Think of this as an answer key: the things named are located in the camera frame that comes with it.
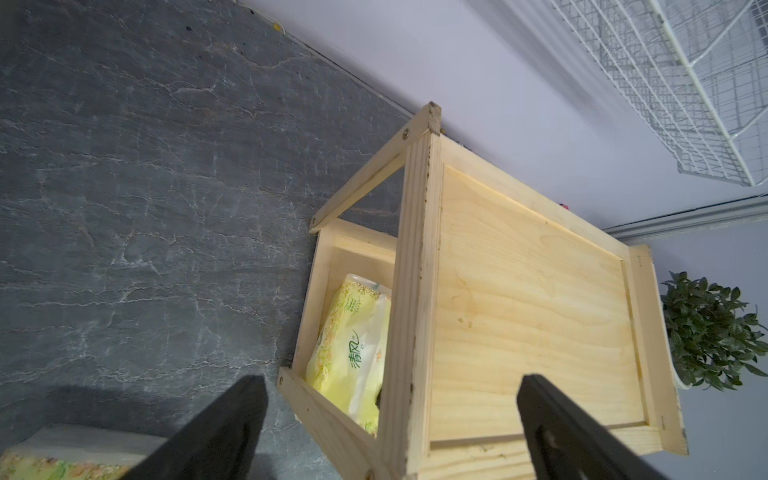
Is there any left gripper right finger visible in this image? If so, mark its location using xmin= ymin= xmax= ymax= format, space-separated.
xmin=517 ymin=374 xmax=664 ymax=480

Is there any wooden two-tier shelf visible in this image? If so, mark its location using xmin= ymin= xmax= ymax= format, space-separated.
xmin=277 ymin=103 xmax=689 ymax=479

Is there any green tissue pack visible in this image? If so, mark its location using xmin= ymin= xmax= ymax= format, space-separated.
xmin=1 ymin=424 xmax=166 ymax=480
xmin=304 ymin=274 xmax=391 ymax=437

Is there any large potted green plant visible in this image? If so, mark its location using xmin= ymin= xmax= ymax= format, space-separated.
xmin=661 ymin=271 xmax=767 ymax=391

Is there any long white wire wall basket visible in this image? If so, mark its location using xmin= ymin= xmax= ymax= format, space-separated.
xmin=552 ymin=0 xmax=767 ymax=187

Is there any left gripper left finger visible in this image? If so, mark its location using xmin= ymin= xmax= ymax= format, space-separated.
xmin=123 ymin=375 xmax=269 ymax=479

